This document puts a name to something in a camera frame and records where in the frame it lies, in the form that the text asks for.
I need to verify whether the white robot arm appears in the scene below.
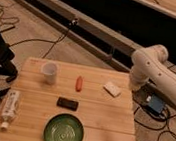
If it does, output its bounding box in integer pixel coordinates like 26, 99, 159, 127
129, 44, 176, 105

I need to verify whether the orange carrot toy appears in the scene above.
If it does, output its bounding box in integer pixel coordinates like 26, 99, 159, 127
75, 76, 83, 92

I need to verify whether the white sponge block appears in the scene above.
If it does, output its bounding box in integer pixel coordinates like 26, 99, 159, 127
103, 82, 121, 97

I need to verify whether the black remote control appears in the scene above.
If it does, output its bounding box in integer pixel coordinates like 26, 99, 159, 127
57, 97, 79, 111

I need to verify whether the white plastic cup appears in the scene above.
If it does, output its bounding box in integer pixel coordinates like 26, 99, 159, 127
41, 62, 58, 85

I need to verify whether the green glass plate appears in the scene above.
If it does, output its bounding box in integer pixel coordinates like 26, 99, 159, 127
43, 113, 84, 141

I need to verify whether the blue power box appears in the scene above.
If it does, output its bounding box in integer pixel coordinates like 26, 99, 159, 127
145, 95, 165, 115

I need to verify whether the white toothpaste tube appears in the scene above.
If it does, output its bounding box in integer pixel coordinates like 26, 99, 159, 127
0, 90, 21, 130

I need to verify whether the black floor cable left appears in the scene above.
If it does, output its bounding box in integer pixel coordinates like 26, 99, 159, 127
0, 0, 83, 64

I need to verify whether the grey metal rail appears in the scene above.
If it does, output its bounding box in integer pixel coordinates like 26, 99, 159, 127
0, 0, 176, 90

